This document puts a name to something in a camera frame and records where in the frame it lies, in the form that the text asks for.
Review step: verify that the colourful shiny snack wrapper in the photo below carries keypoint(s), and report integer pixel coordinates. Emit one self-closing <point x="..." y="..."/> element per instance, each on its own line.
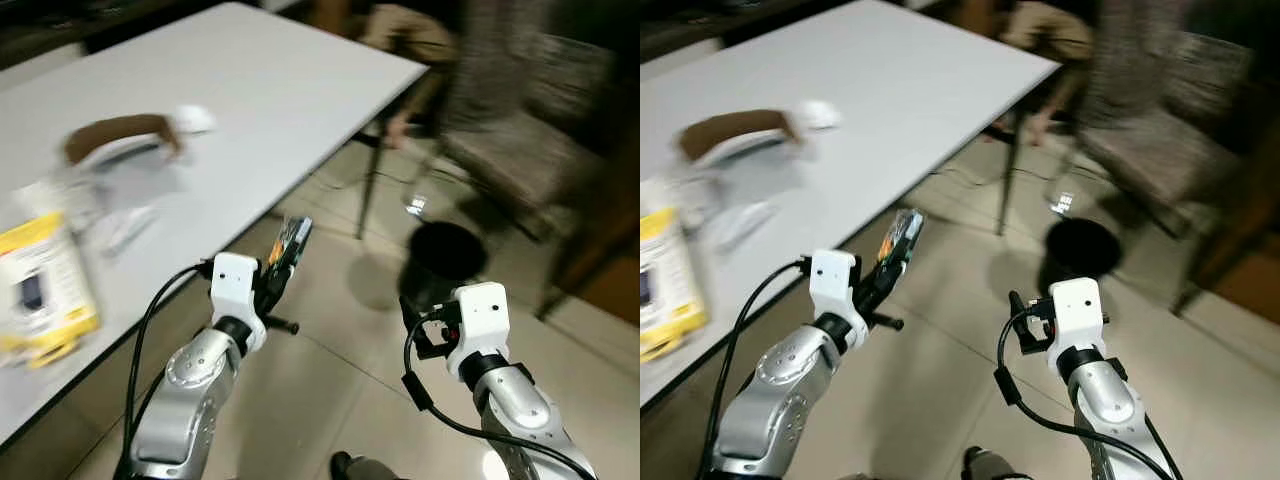
<point x="901" y="234"/>
<point x="291" y="240"/>

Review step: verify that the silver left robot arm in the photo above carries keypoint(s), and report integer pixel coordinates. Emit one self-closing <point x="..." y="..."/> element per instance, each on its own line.
<point x="775" y="400"/>
<point x="190" y="400"/>

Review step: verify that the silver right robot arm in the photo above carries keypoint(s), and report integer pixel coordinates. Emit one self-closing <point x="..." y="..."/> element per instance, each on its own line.
<point x="525" y="420"/>
<point x="1110" y="410"/>

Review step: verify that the black round rubbish bin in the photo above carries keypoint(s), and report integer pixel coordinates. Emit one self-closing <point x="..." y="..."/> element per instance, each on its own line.
<point x="445" y="255"/>
<point x="1085" y="248"/>

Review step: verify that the black metal table leg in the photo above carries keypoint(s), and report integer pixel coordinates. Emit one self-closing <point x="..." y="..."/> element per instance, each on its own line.
<point x="368" y="190"/>
<point x="1006" y="185"/>

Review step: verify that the small shiny clear object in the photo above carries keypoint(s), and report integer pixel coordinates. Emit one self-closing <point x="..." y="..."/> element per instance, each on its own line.
<point x="1063" y="201"/>
<point x="416" y="203"/>

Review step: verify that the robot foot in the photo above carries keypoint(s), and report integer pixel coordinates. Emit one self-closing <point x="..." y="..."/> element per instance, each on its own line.
<point x="985" y="465"/>
<point x="355" y="468"/>

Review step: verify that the white crumpled tissue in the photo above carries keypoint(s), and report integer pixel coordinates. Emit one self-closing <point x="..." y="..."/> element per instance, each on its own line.
<point x="194" y="118"/>
<point x="820" y="114"/>

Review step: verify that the brown paper piece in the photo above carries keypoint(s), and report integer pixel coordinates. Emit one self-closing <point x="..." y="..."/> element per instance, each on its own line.
<point x="115" y="133"/>
<point x="735" y="128"/>

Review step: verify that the brown wooden furniture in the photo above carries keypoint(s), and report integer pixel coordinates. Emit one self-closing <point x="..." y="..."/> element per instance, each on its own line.
<point x="605" y="260"/>
<point x="1240" y="255"/>

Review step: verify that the patterned grey upholstered chair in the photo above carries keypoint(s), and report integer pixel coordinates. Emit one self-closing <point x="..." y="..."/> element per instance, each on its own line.
<point x="520" y="150"/>
<point x="1160" y="150"/>

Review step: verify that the yellow and white cardboard box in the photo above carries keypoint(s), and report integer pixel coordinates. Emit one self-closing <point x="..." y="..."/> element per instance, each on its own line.
<point x="670" y="290"/>
<point x="40" y="290"/>

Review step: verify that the person in brown clothes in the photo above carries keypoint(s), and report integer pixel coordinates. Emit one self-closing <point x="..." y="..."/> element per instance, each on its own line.
<point x="1045" y="32"/>
<point x="405" y="35"/>

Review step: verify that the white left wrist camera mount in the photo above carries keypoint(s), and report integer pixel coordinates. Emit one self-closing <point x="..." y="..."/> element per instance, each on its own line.
<point x="235" y="285"/>
<point x="832" y="280"/>

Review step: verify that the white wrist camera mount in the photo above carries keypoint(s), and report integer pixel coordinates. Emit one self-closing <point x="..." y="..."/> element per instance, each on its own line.
<point x="832" y="280"/>
<point x="235" y="285"/>
<point x="1076" y="315"/>
<point x="480" y="320"/>

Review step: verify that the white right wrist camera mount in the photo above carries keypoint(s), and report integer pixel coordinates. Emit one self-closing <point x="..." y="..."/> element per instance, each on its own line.
<point x="1076" y="315"/>
<point x="480" y="320"/>

